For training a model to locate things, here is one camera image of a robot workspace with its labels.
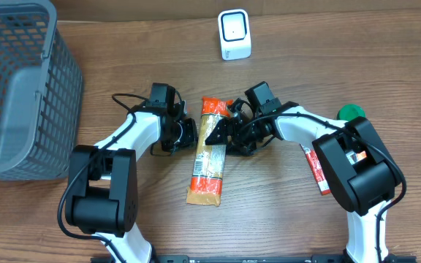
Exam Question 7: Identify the long orange noodle package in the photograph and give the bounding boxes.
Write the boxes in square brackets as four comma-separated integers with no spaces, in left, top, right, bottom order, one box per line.
[186,96,233,207]

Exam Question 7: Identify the green lidded jar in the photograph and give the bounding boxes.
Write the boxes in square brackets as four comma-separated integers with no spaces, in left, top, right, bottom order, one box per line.
[336,104,366,121]

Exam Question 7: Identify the small orange snack packet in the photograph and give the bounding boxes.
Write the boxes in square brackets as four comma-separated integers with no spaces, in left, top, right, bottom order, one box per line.
[346,150,367,165]

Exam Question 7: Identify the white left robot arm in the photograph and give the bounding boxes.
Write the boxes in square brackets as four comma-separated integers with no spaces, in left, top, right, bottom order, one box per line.
[57,102,197,263]

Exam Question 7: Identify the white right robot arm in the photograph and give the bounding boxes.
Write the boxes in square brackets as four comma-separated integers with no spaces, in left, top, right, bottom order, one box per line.
[205,99,406,262]

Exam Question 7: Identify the white barcode scanner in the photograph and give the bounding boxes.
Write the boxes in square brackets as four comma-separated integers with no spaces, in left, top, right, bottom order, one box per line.
[217,9,251,61]

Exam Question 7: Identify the red snack stick packet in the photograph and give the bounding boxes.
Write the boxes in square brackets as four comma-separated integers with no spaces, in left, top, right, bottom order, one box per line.
[300,145,331,195]

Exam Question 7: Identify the grey plastic mesh basket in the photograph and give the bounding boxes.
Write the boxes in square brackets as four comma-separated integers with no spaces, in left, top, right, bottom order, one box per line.
[0,1,83,180]

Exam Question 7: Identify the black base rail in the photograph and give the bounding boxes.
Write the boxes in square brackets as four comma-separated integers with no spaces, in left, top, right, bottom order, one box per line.
[90,254,417,263]

